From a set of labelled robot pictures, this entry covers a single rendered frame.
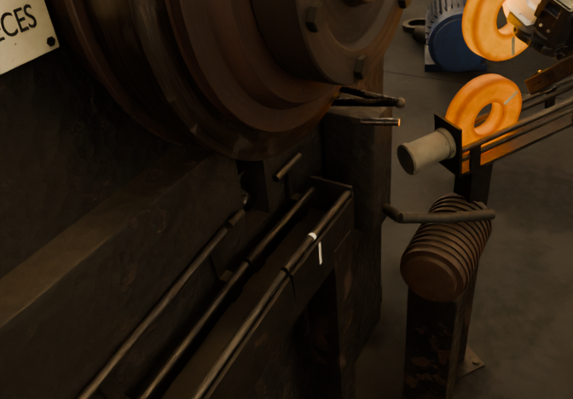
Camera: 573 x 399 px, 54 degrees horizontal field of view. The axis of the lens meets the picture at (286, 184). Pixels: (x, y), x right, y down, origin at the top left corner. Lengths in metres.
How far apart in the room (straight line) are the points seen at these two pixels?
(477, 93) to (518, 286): 0.85
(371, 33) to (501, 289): 1.24
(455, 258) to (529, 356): 0.61
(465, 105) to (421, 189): 1.08
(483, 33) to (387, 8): 0.35
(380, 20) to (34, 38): 0.35
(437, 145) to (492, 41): 0.20
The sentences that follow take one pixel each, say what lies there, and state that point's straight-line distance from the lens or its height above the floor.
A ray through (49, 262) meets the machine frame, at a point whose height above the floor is 0.87.
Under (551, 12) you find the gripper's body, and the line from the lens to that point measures 0.92.
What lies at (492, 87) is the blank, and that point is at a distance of 1.08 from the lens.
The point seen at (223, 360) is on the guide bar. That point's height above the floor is 0.70.
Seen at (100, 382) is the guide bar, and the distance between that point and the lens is 0.68.
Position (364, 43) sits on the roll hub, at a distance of 0.62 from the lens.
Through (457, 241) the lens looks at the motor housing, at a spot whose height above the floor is 0.53.
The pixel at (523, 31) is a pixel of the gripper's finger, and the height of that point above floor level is 0.91.
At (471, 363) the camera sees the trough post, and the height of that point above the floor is 0.01.
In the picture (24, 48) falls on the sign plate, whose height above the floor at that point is 1.07.
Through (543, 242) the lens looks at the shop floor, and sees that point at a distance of 1.96.
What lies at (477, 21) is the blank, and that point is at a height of 0.91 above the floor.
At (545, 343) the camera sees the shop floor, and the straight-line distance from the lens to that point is 1.67.
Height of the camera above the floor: 1.24
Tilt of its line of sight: 35 degrees down
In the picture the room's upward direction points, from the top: 6 degrees counter-clockwise
